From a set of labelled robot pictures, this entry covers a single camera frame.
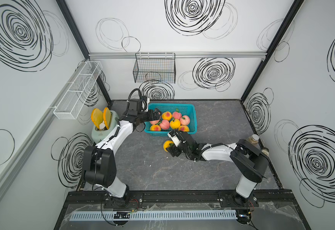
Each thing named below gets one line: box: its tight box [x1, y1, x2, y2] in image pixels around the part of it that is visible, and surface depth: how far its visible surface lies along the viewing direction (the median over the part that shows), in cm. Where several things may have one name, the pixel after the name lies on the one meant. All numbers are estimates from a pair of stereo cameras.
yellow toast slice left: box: [90, 108, 104, 130], surface depth 84 cm
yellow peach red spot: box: [161, 111, 173, 122], surface depth 104 cm
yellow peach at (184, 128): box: [178, 125, 190, 132], surface depth 96 cm
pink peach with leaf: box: [172, 107, 183, 120], surface depth 104 cm
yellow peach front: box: [169, 118, 181, 130], surface depth 101 cm
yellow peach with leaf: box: [163, 139, 174, 152], surface depth 90 cm
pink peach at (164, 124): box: [159, 119, 170, 130], surface depth 101 cm
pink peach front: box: [179, 115, 191, 126], surface depth 102 cm
